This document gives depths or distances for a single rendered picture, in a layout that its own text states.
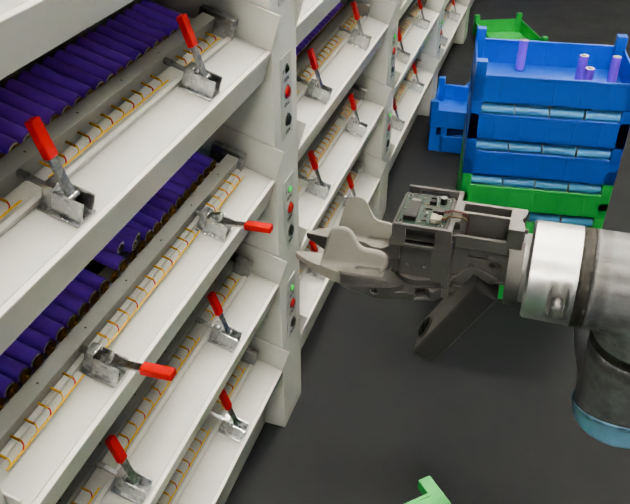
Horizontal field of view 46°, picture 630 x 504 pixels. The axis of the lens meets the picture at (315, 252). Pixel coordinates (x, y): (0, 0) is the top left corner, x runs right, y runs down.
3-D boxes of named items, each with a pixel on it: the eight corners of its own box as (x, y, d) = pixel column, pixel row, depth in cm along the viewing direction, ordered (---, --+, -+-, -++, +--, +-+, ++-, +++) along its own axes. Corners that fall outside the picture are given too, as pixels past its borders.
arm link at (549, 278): (570, 285, 72) (564, 350, 65) (518, 277, 74) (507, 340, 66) (586, 207, 67) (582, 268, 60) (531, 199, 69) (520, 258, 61)
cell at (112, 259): (75, 233, 86) (125, 256, 85) (79, 238, 87) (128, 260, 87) (67, 246, 85) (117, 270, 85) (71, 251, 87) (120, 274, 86)
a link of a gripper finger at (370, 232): (318, 181, 75) (405, 199, 72) (320, 230, 78) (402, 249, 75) (304, 195, 73) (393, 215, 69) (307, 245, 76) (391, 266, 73)
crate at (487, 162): (600, 139, 165) (608, 106, 160) (614, 186, 149) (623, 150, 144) (463, 129, 169) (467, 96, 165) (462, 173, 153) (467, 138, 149)
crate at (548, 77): (617, 71, 156) (627, 33, 151) (634, 112, 140) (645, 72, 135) (472, 61, 160) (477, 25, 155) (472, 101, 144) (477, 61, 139)
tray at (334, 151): (378, 122, 176) (398, 71, 168) (292, 270, 130) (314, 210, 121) (300, 89, 178) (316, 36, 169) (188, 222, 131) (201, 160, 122)
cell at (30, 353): (-15, 333, 75) (42, 360, 74) (-27, 345, 73) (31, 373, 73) (-15, 321, 74) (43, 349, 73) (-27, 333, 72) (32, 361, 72)
